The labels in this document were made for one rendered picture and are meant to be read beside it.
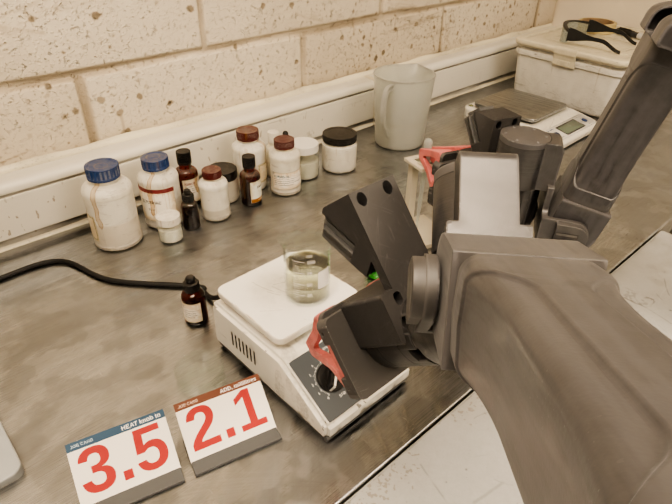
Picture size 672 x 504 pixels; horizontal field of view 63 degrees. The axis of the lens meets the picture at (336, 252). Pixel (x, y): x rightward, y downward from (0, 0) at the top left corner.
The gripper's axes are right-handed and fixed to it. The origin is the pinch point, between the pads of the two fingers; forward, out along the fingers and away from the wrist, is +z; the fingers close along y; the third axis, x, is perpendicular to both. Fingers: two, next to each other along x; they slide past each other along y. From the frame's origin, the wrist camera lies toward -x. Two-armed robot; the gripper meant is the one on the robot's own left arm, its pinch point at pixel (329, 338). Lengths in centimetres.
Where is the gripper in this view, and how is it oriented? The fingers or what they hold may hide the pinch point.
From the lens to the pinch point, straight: 49.9
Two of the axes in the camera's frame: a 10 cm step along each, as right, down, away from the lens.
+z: -5.3, 2.0, 8.3
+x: 4.2, 9.0, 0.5
